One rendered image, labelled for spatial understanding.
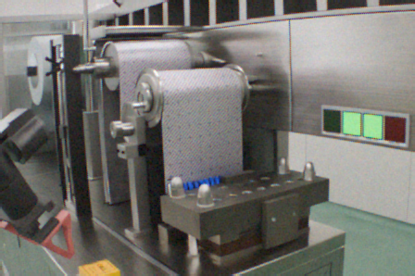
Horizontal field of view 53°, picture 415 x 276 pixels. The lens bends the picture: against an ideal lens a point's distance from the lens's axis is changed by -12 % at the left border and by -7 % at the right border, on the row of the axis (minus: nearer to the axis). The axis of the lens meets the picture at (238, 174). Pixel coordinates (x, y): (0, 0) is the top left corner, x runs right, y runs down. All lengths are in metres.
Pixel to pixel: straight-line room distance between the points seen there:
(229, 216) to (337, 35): 0.48
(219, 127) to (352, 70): 0.37
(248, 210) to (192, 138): 0.24
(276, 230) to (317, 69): 0.40
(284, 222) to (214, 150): 0.26
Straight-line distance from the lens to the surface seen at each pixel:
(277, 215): 1.03
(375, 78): 1.01
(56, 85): 1.46
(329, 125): 1.10
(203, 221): 0.93
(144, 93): 1.08
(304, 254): 1.07
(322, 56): 1.11
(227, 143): 1.18
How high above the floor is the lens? 1.32
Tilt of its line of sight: 14 degrees down
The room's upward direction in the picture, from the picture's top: 1 degrees counter-clockwise
